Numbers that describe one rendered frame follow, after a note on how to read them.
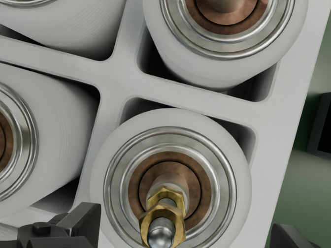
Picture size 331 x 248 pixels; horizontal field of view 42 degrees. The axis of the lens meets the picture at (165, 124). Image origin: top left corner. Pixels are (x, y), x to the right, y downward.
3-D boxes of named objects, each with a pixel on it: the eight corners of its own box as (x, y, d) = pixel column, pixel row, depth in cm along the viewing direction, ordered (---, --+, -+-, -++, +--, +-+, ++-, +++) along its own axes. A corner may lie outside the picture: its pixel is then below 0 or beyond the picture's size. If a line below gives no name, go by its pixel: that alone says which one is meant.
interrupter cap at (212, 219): (203, 104, 25) (203, 104, 24) (257, 225, 25) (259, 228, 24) (83, 158, 25) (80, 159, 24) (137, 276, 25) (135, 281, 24)
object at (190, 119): (201, 94, 42) (212, 80, 24) (241, 183, 42) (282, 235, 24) (112, 134, 43) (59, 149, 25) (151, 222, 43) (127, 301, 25)
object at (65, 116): (20, 77, 43) (-99, 51, 25) (115, 86, 43) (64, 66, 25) (12, 172, 43) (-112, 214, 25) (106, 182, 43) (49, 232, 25)
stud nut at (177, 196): (187, 221, 21) (187, 226, 20) (153, 227, 21) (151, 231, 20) (181, 182, 21) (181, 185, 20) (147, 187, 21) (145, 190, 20)
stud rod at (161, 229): (179, 206, 23) (176, 251, 15) (160, 208, 23) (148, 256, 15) (176, 187, 23) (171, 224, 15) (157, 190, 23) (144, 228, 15)
